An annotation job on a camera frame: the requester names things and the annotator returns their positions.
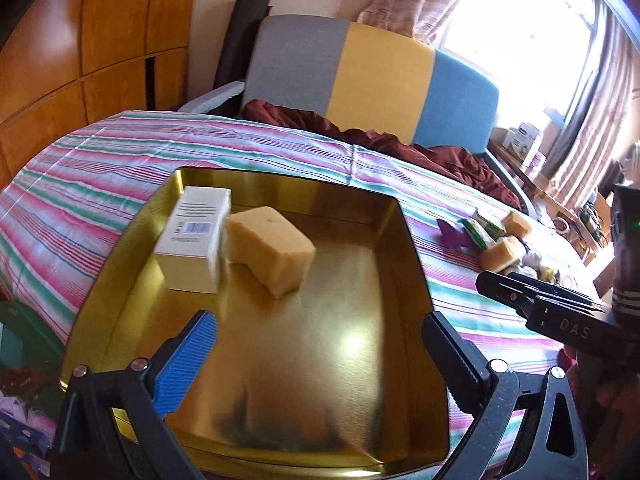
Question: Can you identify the yellow sponge block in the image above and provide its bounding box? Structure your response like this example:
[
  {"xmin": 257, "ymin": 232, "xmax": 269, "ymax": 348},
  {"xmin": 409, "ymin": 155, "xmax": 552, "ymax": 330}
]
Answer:
[
  {"xmin": 478, "ymin": 235, "xmax": 526, "ymax": 272},
  {"xmin": 226, "ymin": 206, "xmax": 316, "ymax": 298},
  {"xmin": 502, "ymin": 210, "xmax": 533, "ymax": 238}
]

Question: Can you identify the green Weidan snack pack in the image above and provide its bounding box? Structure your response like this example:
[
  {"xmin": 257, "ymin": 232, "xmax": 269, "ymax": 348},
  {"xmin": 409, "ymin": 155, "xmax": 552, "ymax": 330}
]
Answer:
[{"xmin": 461, "ymin": 218, "xmax": 495, "ymax": 252}]

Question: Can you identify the purple snack packet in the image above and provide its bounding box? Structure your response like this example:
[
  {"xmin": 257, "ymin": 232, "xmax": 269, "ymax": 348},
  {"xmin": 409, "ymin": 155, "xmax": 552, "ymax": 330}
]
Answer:
[{"xmin": 436, "ymin": 219, "xmax": 475, "ymax": 249}]

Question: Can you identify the white pink cardboard box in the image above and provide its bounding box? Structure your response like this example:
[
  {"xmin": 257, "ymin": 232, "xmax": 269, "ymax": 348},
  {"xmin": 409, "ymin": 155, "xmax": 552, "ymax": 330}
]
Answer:
[{"xmin": 154, "ymin": 186, "xmax": 231, "ymax": 294}]

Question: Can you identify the yellow knitted cloth bundle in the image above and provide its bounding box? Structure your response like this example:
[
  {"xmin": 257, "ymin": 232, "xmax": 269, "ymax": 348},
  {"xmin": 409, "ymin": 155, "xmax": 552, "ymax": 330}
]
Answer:
[{"xmin": 538, "ymin": 266, "xmax": 559, "ymax": 284}]

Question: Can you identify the white plastic bag ball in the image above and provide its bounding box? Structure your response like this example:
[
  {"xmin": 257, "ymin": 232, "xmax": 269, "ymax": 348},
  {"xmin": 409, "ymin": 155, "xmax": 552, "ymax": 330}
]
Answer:
[{"xmin": 516, "ymin": 250, "xmax": 542, "ymax": 278}]

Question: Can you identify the green medicine box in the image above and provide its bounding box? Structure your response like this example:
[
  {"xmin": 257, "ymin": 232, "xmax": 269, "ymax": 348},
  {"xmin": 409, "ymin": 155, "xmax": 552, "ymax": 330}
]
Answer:
[{"xmin": 473, "ymin": 209, "xmax": 506, "ymax": 240}]

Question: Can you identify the person right hand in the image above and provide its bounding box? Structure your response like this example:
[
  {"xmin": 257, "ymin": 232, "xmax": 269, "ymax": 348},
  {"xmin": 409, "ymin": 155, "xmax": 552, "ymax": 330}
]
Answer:
[{"xmin": 558, "ymin": 346, "xmax": 639, "ymax": 476}]

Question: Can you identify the wooden side desk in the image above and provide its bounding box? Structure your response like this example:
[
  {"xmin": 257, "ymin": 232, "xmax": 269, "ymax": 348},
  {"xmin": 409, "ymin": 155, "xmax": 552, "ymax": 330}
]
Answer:
[{"xmin": 488, "ymin": 140, "xmax": 600, "ymax": 266}]

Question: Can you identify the maroon blanket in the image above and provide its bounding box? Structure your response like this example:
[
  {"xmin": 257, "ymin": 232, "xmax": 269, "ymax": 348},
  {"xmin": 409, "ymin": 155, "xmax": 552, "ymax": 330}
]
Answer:
[{"xmin": 241, "ymin": 99, "xmax": 524, "ymax": 211}]

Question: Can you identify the white appliance box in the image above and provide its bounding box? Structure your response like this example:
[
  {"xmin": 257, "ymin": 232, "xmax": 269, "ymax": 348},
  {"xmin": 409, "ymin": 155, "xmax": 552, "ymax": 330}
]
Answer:
[{"xmin": 501, "ymin": 122, "xmax": 540, "ymax": 162}]

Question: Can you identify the pink curtain right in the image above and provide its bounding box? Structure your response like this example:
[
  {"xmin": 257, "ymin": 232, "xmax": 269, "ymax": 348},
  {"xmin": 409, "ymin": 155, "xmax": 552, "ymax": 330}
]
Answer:
[{"xmin": 542, "ymin": 11, "xmax": 634, "ymax": 210}]

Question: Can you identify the gold metal tin box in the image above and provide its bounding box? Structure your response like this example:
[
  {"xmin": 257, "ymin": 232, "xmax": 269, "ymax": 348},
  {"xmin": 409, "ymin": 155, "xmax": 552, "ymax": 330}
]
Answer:
[{"xmin": 61, "ymin": 167, "xmax": 450, "ymax": 479}]

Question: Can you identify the striped bed sheet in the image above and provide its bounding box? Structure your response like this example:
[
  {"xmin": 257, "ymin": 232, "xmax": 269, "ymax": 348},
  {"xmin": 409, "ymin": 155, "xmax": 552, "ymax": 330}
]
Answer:
[{"xmin": 1, "ymin": 112, "xmax": 560, "ymax": 373}]

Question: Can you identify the grey yellow blue headboard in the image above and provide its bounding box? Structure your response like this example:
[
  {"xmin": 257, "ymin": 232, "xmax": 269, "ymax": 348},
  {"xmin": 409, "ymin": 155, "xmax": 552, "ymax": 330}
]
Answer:
[{"xmin": 243, "ymin": 14, "xmax": 499, "ymax": 155}]

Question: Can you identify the wooden wardrobe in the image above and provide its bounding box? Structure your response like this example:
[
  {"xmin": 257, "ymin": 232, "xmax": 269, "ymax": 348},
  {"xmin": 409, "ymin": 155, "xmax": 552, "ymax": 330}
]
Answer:
[{"xmin": 1, "ymin": 0, "xmax": 193, "ymax": 184}]

